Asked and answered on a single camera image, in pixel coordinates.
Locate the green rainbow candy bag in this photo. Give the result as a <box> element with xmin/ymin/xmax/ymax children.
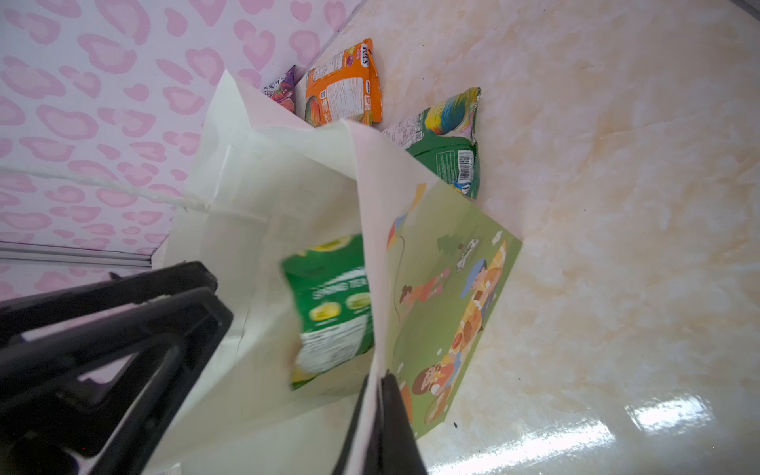
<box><xmin>383</xmin><ymin>87</ymin><xmax>481</xmax><ymax>199</ymax></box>

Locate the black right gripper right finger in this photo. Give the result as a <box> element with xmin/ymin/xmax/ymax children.
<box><xmin>332</xmin><ymin>374</ymin><xmax>427</xmax><ymax>474</ymax></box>

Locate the purple candy bag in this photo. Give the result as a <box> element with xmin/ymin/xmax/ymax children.
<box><xmin>261</xmin><ymin>65</ymin><xmax>297</xmax><ymax>113</ymax></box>

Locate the white paper bag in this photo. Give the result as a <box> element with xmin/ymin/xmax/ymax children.
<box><xmin>0</xmin><ymin>70</ymin><xmax>524</xmax><ymax>475</ymax></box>

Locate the orange candy bag upper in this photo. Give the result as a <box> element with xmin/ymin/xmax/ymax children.
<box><xmin>304</xmin><ymin>38</ymin><xmax>383</xmax><ymax>128</ymax></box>

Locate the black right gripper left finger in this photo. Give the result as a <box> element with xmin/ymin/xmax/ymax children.
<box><xmin>1</xmin><ymin>261</ymin><xmax>233</xmax><ymax>474</ymax></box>

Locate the green Fox's spring tea bag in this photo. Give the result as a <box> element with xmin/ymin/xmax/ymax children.
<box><xmin>280</xmin><ymin>235</ymin><xmax>374</xmax><ymax>389</ymax></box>

